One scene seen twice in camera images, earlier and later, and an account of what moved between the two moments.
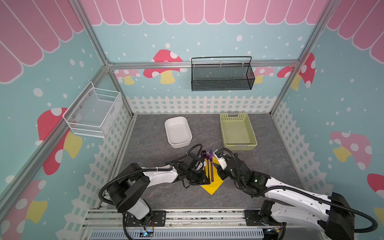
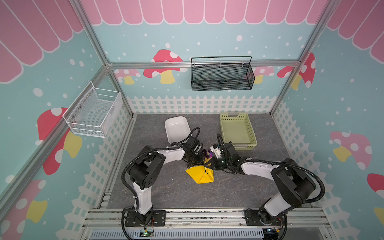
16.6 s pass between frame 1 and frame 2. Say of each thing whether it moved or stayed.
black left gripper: moved
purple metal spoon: stayed
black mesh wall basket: stayed
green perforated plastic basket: stayed
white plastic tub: stayed
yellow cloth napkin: moved
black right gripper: moved
